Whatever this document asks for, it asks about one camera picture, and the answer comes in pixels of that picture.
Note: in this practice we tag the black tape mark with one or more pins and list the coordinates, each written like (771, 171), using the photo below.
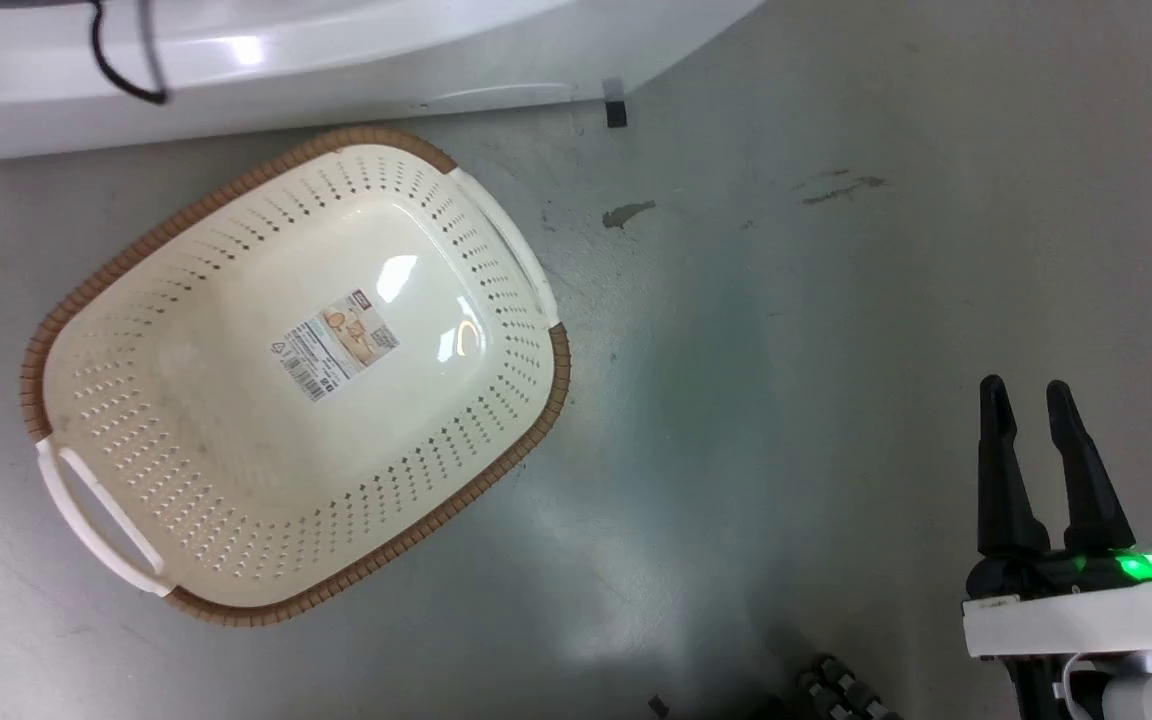
(615, 103)

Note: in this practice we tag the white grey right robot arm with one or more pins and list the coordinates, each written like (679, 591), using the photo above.
(1126, 690)

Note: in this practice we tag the cream plastic laundry basket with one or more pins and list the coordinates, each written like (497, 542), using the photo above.
(236, 440)

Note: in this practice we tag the product label sticker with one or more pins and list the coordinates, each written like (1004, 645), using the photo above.
(335, 345)

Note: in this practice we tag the white washing machine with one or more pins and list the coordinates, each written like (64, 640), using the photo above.
(336, 60)

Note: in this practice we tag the white green-banded right gripper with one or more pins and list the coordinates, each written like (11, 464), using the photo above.
(1086, 610)

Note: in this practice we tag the grey ribbed robot base part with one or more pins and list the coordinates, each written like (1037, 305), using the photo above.
(841, 692)

